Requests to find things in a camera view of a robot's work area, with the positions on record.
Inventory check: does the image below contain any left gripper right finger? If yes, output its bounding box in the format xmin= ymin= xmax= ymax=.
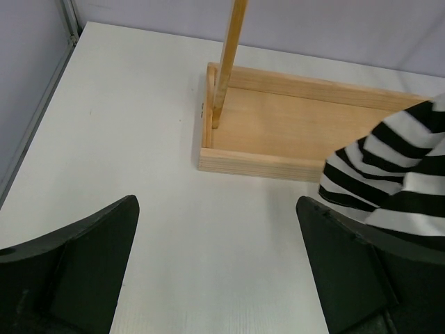
xmin=296 ymin=196 xmax=444 ymax=333

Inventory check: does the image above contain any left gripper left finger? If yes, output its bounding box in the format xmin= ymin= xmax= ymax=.
xmin=1 ymin=195 xmax=140 ymax=333

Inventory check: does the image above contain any black white striped tank top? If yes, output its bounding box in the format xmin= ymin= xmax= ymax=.
xmin=318 ymin=95 xmax=444 ymax=251

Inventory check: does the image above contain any wooden clothes rack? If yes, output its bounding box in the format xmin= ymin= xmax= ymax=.
xmin=198 ymin=1 xmax=423 ymax=182

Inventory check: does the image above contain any aluminium frame post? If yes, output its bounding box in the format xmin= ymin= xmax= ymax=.
xmin=1 ymin=1 xmax=81 ymax=199

